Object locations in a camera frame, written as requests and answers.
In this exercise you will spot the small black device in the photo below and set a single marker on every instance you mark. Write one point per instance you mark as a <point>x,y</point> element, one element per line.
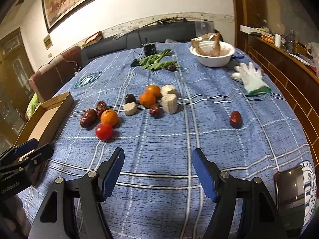
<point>149,48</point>

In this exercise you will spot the black cable clip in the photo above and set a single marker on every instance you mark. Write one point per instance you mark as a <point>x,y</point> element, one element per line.
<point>135,63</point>

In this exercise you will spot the maroon armchair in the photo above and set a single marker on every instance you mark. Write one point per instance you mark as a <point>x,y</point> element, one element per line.
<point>51,77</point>

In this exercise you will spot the dark jujube by greens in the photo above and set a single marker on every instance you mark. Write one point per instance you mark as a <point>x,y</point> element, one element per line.
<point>171,68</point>

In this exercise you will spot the shallow cardboard box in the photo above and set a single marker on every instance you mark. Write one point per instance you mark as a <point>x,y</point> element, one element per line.
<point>46,120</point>

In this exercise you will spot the blue plaid tablecloth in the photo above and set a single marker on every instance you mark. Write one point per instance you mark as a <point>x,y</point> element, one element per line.
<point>158,194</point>

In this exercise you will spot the brown crumpled plastic bag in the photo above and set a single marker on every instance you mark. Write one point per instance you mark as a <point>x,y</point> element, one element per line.
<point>208,45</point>

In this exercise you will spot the central red jujube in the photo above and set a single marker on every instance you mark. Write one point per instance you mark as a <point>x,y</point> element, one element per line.
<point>155,111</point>

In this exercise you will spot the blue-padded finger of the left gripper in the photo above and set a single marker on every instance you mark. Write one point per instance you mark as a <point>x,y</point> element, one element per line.
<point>25,146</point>

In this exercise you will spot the wooden sideboard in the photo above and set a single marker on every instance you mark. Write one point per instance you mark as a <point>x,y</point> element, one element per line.
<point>297,82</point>

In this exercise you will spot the framed picture on sofa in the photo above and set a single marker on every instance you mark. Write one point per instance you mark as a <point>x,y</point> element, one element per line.
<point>93,39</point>

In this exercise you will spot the green leafy vegetable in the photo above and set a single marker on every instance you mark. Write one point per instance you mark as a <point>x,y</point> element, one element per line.
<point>155,62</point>

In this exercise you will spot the black smartphone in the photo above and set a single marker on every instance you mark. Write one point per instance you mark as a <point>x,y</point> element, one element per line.
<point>290,199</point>

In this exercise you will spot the large red jujube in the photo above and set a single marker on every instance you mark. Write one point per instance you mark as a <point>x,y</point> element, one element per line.
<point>88,119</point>

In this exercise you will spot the clear plastic container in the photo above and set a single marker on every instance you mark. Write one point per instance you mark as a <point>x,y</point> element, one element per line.
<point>204,27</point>

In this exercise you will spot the dark purple round fruit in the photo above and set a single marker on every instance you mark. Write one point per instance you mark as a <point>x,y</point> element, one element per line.
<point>130,98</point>

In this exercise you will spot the wooden cabinet door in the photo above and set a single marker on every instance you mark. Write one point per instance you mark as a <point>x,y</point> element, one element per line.
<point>16,92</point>

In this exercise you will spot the red tomato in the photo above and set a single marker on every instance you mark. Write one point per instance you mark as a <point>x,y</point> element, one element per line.
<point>104,132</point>

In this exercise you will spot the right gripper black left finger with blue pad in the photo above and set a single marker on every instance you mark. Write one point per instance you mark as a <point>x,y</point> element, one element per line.
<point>56,217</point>

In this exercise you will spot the white plastic bowl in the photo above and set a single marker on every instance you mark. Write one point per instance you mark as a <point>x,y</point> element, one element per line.
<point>208,56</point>

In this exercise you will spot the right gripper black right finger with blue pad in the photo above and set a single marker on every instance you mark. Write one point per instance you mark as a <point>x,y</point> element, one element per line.
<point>259,215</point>

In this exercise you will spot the wrinkled dark red jujube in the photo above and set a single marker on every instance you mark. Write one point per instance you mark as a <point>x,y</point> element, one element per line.
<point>100,108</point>

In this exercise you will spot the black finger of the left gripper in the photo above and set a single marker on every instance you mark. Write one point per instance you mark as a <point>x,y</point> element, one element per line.
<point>36,158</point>

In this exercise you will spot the white work glove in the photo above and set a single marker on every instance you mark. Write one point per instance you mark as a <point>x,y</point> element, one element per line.
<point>251,79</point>

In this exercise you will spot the dark grey sofa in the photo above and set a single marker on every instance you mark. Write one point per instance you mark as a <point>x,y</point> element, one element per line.
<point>177,31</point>

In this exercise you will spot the lone red jujube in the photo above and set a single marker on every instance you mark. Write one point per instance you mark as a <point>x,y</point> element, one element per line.
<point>235,119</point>

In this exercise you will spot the white cup on sideboard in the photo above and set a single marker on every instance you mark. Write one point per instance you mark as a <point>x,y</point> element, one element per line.
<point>277,40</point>

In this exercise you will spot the small beige yam piece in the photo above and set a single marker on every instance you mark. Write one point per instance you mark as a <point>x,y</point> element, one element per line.
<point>130,108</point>

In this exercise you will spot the orange mandarin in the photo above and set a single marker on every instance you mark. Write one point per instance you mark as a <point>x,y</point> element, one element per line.
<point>109,117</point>
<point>147,100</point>
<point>154,90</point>

